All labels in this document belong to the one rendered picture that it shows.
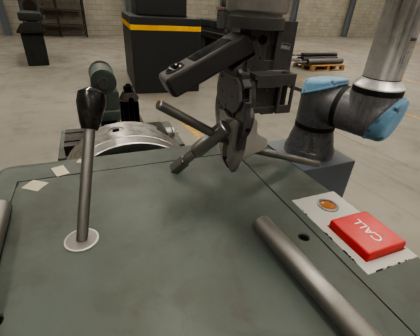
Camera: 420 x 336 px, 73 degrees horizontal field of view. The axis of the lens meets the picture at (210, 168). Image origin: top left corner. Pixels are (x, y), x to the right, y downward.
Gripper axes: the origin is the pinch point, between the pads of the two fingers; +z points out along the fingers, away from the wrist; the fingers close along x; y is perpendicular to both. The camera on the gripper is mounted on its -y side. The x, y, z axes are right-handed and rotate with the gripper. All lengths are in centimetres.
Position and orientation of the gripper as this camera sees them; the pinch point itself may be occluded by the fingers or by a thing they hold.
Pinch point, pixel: (227, 162)
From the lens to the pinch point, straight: 43.7
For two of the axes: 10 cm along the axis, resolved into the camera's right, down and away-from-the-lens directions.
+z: -0.5, 8.6, 5.0
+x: -3.7, -4.8, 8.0
